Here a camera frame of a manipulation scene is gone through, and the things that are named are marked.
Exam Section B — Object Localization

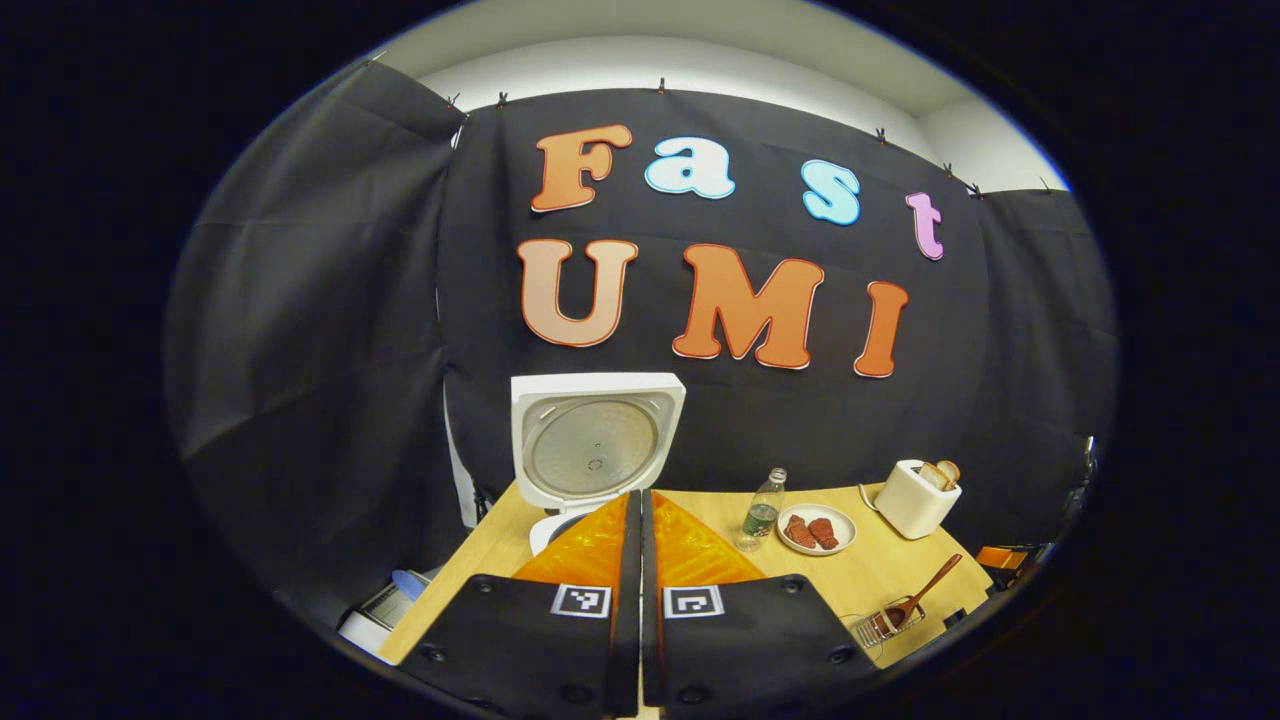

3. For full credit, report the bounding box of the white rice cooker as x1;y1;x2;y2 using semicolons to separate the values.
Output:
510;372;688;558

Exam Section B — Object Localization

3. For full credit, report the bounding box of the white round plate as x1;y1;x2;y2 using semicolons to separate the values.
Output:
777;503;858;557

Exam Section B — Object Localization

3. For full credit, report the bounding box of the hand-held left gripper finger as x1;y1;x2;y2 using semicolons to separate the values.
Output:
398;490;642;719
641;488;883;719

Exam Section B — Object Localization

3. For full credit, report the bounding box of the brown wooden spoon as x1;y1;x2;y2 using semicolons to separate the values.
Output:
872;553;964;638

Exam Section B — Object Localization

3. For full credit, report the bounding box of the white box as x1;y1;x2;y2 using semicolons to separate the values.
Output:
338;568;439;656

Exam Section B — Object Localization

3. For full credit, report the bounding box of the white toaster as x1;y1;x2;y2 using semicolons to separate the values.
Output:
875;459;963;541

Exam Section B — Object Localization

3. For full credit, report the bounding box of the clear plastic water bottle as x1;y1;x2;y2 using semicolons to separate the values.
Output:
738;467;788;553

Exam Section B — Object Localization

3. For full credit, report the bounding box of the black backdrop cloth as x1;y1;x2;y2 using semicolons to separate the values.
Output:
165;58;1119;631

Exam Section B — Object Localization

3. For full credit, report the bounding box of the metal wire chopstick holder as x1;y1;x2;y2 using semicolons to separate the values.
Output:
848;597;926;649

